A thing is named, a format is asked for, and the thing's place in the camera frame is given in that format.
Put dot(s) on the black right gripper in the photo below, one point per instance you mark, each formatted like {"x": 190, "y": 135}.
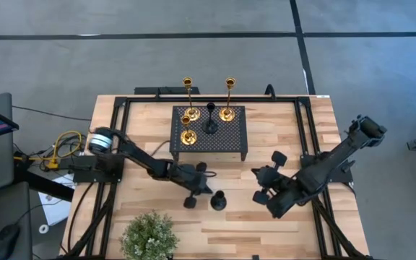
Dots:
{"x": 273, "y": 178}

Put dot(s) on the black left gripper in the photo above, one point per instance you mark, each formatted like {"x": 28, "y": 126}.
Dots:
{"x": 191, "y": 180}

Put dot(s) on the short black candlestick holder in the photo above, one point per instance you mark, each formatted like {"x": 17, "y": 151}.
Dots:
{"x": 218, "y": 202}

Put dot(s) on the short gold candlestick holder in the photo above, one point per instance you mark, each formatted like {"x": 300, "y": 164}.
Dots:
{"x": 188, "y": 137}

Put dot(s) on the tall black candlestick holder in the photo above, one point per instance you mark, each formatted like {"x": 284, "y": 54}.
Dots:
{"x": 209, "y": 127}

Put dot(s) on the tall gold candlestick holder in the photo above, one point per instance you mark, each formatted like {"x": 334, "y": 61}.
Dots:
{"x": 192, "y": 114}
{"x": 226, "y": 115}

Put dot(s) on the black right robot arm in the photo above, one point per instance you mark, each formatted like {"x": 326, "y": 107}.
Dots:
{"x": 323, "y": 169}

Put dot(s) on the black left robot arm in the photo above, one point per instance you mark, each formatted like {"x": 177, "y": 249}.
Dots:
{"x": 143, "y": 159}

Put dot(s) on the black perforated metal shelf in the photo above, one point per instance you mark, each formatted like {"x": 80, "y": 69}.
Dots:
{"x": 226, "y": 139}

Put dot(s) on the green potted plant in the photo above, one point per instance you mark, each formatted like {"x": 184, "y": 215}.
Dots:
{"x": 148, "y": 238}

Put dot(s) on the black hook clamp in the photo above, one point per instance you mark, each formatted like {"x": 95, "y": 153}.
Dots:
{"x": 270, "y": 85}

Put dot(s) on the white sticker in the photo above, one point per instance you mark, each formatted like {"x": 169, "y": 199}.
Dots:
{"x": 322, "y": 96}

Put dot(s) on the white paper sheet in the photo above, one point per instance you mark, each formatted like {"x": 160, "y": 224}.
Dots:
{"x": 54, "y": 213}

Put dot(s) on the black desk leg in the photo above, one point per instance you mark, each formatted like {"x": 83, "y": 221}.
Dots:
{"x": 45, "y": 186}

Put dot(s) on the white tape roll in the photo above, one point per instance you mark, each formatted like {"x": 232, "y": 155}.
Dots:
{"x": 40, "y": 228}

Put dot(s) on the black computer mouse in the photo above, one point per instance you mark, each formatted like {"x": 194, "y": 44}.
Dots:
{"x": 7, "y": 240}

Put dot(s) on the black metal table frame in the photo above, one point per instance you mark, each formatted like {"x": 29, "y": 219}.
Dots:
{"x": 150, "y": 99}

